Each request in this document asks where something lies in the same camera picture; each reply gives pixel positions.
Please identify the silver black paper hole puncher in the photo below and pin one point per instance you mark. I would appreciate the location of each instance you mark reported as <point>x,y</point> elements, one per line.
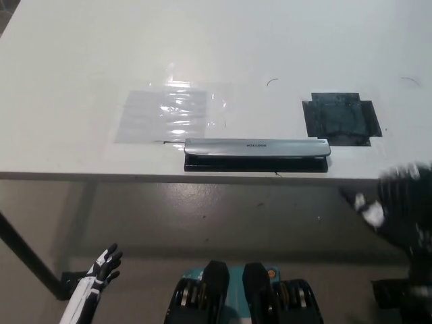
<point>256,148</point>

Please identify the clear plastic sheet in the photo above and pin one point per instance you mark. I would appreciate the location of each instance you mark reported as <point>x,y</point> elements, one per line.
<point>162,114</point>

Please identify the black metal table leg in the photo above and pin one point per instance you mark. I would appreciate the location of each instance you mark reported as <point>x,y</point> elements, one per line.
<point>30,256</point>

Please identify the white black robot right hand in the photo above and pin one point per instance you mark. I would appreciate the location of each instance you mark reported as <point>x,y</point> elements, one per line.
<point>405,206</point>

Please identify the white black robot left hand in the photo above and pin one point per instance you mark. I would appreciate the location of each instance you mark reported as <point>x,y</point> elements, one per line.
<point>84,297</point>

